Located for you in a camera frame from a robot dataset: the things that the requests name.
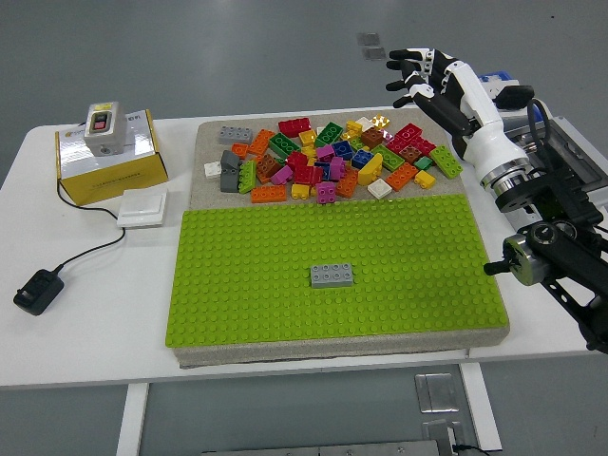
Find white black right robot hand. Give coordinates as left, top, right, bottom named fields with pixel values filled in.
left=385, top=46, right=529, bottom=184

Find grey two-by-four toy brick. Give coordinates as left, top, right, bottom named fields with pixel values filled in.
left=217, top=125, right=254, bottom=145
left=310, top=262, right=354, bottom=290

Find lime two-by-four toy brick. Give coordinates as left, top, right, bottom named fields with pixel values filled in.
left=370, top=143, right=406, bottom=172
left=237, top=159, right=257, bottom=195
left=428, top=144, right=464, bottom=180

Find crimson toy brick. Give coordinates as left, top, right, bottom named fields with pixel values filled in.
left=407, top=136, right=437, bottom=158

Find orange two-by-four toy brick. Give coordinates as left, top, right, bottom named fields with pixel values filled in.
left=249, top=183, right=288, bottom=204
left=248, top=128, right=276, bottom=158
left=334, top=166, right=359, bottom=199
left=385, top=161, right=419, bottom=192

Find yellow curved toy brick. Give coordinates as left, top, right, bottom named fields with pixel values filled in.
left=356, top=152, right=384, bottom=186

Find dark green toy brick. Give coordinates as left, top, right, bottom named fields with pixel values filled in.
left=268, top=132, right=301, bottom=159
left=313, top=122, right=345, bottom=147

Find large metal floor plate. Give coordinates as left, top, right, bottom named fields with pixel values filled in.
left=421, top=420, right=466, bottom=452
left=414, top=372, right=460, bottom=413

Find green studded baseplate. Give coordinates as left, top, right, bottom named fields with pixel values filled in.
left=163, top=193, right=510, bottom=349

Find black plug adapter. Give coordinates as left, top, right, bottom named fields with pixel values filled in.
left=496, top=84, right=536, bottom=108

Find blue plastic bin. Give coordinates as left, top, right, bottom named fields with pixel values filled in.
left=476, top=69, right=552, bottom=124

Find white table leg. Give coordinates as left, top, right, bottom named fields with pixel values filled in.
left=116, top=383, right=149, bottom=456
left=459, top=363, right=504, bottom=451

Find grey metal floor bar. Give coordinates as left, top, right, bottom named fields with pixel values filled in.
left=201, top=440, right=441, bottom=456

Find yellow white cardboard box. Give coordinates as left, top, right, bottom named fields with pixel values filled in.
left=54, top=108, right=170, bottom=207

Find black power adapter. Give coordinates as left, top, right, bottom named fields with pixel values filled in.
left=12, top=268, right=66, bottom=316

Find white electrical enclosure box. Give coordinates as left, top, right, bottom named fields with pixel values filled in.
left=503, top=113, right=608, bottom=224

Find white wall switch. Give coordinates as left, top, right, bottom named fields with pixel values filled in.
left=115, top=188, right=170, bottom=229

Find grey push-button switch box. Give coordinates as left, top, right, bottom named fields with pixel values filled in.
left=83, top=101, right=128, bottom=158

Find black adapter cord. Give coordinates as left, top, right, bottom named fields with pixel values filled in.
left=55, top=180, right=127, bottom=276

